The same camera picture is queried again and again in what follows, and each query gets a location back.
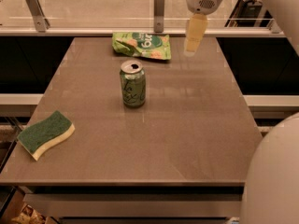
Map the metal railing bracket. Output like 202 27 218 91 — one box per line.
153 0 165 33
25 0 50 33

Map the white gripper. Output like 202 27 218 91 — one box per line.
184 0 222 57

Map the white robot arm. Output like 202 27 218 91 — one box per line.
184 0 299 224

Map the left metal railing bracket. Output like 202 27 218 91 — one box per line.
25 0 50 33

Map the middle metal railing bracket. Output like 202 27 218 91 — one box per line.
153 0 165 33

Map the green rice chip bag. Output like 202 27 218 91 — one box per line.
112 32 171 61

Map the glass railing panel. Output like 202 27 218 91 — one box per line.
0 0 281 30

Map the green yellow sponge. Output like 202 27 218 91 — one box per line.
18 111 75 161

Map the green soda can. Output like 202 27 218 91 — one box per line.
120 60 146 107

